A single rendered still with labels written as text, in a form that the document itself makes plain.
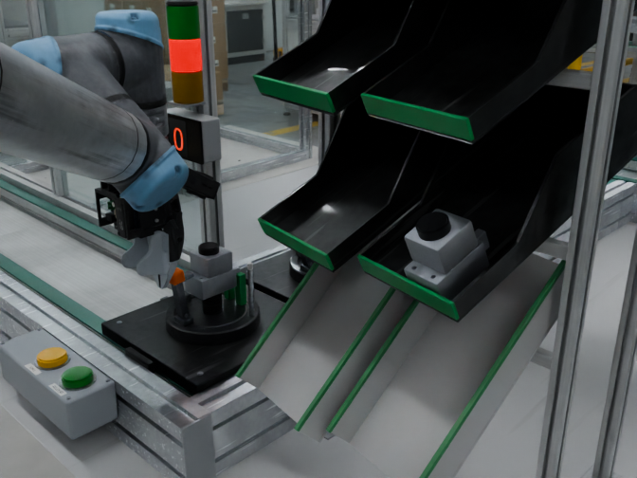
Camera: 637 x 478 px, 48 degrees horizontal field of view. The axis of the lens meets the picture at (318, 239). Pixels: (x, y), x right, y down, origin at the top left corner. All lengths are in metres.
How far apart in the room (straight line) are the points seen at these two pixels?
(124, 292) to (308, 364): 0.56
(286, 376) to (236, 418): 0.11
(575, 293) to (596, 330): 0.67
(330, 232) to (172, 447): 0.34
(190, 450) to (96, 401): 0.16
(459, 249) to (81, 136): 0.33
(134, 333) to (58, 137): 0.54
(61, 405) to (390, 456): 0.44
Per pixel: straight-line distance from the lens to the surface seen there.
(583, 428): 1.12
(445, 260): 0.63
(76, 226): 1.61
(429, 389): 0.78
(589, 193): 0.68
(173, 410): 0.93
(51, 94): 0.58
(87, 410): 1.00
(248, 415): 0.97
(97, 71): 0.81
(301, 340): 0.89
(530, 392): 1.17
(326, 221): 0.79
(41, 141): 0.59
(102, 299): 1.33
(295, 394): 0.86
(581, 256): 0.70
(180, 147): 1.21
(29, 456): 1.08
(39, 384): 1.04
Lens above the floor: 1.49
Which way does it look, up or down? 22 degrees down
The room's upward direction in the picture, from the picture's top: straight up
